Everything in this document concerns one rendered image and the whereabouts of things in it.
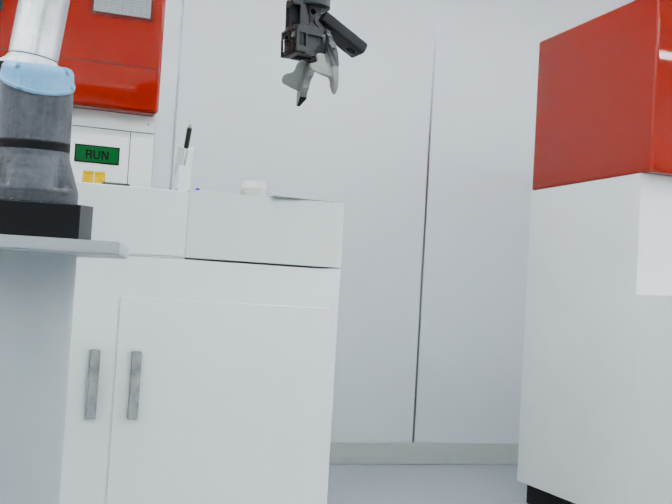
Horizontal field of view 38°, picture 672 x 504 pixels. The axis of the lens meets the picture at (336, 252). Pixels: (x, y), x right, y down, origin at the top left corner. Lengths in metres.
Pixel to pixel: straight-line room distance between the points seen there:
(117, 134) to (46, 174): 1.10
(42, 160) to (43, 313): 0.24
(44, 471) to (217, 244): 0.68
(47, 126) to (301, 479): 0.98
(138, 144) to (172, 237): 0.68
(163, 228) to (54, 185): 0.49
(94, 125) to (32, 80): 1.08
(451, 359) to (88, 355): 2.81
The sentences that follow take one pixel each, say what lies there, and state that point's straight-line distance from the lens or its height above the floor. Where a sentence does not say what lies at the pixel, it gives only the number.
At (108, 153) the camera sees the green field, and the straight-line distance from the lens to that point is 2.68.
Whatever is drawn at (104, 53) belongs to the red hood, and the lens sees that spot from 2.68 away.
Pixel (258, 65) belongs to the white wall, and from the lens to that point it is 4.37.
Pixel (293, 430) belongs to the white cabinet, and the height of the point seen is 0.46.
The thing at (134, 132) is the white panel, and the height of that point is 1.17.
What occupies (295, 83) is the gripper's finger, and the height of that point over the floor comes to 1.19.
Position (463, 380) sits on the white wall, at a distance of 4.65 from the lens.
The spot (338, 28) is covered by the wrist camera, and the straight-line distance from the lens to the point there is 1.99.
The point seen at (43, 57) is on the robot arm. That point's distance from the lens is 1.79.
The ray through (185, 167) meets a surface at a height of 1.04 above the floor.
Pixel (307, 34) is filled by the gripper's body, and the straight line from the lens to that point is 1.94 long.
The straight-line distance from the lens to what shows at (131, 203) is 2.05.
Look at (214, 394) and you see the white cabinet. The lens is 2.08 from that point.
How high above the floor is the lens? 0.76
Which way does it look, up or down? 3 degrees up
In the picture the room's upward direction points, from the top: 3 degrees clockwise
